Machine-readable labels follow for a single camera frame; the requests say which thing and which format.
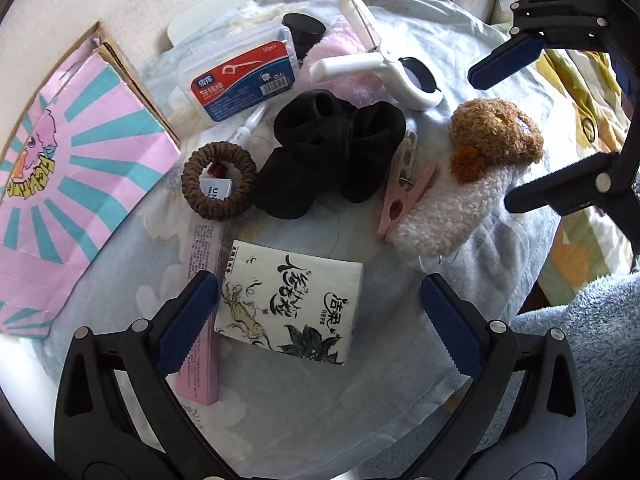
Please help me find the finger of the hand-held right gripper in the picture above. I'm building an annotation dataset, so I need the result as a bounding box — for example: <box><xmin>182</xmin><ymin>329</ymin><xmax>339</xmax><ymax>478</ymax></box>
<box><xmin>467</xmin><ymin>0</ymin><xmax>628</xmax><ymax>88</ymax></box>
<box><xmin>504</xmin><ymin>152</ymin><xmax>636</xmax><ymax>216</ymax></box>

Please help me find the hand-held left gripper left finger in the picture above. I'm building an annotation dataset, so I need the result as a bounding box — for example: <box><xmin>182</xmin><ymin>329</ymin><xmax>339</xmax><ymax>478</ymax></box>
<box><xmin>52</xmin><ymin>270</ymin><xmax>236</xmax><ymax>480</ymax></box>

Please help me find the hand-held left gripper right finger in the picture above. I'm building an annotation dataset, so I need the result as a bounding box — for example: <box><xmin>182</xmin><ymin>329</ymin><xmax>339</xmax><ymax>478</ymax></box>
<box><xmin>420</xmin><ymin>272</ymin><xmax>588</xmax><ymax>480</ymax></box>

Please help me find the long pink carton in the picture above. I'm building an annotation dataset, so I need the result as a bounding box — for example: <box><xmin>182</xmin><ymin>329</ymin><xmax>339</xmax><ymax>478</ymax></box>
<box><xmin>172</xmin><ymin>222</ymin><xmax>226</xmax><ymax>406</ymax></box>

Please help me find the white plush bear slipper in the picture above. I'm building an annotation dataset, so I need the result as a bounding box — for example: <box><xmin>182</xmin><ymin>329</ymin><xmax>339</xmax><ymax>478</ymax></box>
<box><xmin>390</xmin><ymin>99</ymin><xmax>546</xmax><ymax>261</ymax></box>

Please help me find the printed tissue pack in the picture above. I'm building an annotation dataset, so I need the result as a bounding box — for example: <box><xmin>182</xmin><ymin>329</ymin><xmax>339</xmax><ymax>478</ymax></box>
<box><xmin>215</xmin><ymin>240</ymin><xmax>363</xmax><ymax>367</ymax></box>

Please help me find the white clothespin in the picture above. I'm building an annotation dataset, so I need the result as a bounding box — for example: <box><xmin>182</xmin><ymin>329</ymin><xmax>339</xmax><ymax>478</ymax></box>
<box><xmin>397</xmin><ymin>130</ymin><xmax>418</xmax><ymax>186</ymax></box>

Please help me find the pink clothespin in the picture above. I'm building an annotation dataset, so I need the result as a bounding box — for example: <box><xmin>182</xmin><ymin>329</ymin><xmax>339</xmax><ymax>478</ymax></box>
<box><xmin>377</xmin><ymin>162</ymin><xmax>438</xmax><ymax>241</ymax></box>

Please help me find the brown hair scrunchie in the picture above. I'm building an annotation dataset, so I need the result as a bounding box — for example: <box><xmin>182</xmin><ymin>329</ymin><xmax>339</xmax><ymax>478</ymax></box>
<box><xmin>181</xmin><ymin>141</ymin><xmax>258</xmax><ymax>222</ymax></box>

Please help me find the large white plastic clip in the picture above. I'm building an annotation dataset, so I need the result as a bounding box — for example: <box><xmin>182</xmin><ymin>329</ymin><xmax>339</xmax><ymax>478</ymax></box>
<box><xmin>309</xmin><ymin>0</ymin><xmax>445</xmax><ymax>111</ymax></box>

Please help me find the pink fluffy cloth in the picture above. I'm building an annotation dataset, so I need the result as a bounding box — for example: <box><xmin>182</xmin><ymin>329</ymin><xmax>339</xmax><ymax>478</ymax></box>
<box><xmin>300</xmin><ymin>17</ymin><xmax>396</xmax><ymax>111</ymax></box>

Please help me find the pink striped cardboard box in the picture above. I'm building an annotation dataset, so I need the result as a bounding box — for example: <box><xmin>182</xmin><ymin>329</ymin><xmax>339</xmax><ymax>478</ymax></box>
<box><xmin>0</xmin><ymin>20</ymin><xmax>183</xmax><ymax>336</ymax></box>

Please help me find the black round jar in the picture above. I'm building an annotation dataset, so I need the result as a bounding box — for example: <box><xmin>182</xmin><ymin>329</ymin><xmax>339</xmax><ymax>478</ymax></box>
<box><xmin>281</xmin><ymin>12</ymin><xmax>326</xmax><ymax>61</ymax></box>

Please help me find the black socks bundle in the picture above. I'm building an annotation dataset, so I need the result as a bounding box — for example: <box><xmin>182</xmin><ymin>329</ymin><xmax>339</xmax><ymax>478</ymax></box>
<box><xmin>250</xmin><ymin>89</ymin><xmax>407</xmax><ymax>221</ymax></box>

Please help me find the small white tube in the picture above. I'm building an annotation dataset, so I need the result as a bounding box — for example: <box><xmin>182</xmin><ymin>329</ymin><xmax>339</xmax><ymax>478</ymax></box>
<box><xmin>227</xmin><ymin>105</ymin><xmax>268</xmax><ymax>143</ymax></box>

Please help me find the clear floss pick box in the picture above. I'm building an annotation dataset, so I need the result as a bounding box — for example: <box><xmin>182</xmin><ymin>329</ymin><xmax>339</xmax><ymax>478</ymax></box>
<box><xmin>177</xmin><ymin>22</ymin><xmax>301</xmax><ymax>123</ymax></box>

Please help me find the light blue cloth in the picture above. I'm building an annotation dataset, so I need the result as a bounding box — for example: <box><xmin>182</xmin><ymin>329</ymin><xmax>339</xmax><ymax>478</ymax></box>
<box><xmin>42</xmin><ymin>0</ymin><xmax>556</xmax><ymax>480</ymax></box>

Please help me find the floral bedsheet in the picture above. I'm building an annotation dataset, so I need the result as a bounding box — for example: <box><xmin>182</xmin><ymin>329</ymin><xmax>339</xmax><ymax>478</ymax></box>
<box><xmin>540</xmin><ymin>50</ymin><xmax>640</xmax><ymax>306</ymax></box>

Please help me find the blue fleece blanket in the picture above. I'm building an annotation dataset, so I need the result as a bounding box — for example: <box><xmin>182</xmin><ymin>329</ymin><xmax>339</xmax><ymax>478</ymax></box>
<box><xmin>475</xmin><ymin>270</ymin><xmax>640</xmax><ymax>480</ymax></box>

